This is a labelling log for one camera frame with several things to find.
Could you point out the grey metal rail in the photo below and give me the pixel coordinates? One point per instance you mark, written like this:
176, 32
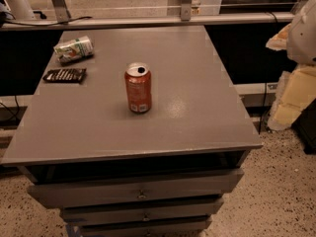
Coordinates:
99, 23

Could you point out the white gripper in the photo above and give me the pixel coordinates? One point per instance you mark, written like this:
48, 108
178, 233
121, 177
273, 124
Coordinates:
305, 37

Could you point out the grey drawer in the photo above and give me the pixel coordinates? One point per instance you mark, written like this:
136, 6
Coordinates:
146, 229
180, 185
142, 211

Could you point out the top grey drawer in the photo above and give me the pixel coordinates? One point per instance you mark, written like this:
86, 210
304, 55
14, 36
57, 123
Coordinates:
180, 185

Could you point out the dark rxbar chocolate bar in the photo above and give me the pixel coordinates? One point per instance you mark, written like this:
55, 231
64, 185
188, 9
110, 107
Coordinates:
65, 75

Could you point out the red coke can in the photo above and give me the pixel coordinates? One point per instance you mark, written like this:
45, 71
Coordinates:
137, 77

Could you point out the bottom grey drawer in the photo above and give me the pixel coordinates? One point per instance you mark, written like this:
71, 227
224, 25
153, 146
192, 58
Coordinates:
146, 229

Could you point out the crushed green white can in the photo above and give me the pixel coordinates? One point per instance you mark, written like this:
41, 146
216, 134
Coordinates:
74, 49

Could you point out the middle grey drawer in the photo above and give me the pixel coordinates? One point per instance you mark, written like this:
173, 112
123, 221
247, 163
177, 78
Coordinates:
142, 211

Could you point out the grey drawer cabinet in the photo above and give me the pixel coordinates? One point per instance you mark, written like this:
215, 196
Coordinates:
86, 132

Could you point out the white pipe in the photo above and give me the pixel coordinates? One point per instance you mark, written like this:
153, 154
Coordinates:
21, 9

